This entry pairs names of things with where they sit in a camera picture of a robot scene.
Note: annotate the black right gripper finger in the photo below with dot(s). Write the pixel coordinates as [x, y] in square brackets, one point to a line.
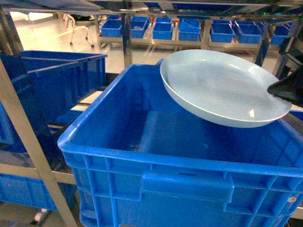
[290, 88]

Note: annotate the light blue oval tray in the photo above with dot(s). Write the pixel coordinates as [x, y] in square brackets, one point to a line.
[222, 88]

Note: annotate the steel rack shelf right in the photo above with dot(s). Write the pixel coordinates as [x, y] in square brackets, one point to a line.
[240, 9]

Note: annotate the blue crate shelf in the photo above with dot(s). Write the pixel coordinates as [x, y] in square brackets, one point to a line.
[25, 191]
[49, 84]

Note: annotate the blue crate lower left shelf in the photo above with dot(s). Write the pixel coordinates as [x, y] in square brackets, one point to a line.
[25, 191]

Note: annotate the large blue crate front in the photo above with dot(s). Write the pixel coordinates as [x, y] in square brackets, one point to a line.
[140, 159]

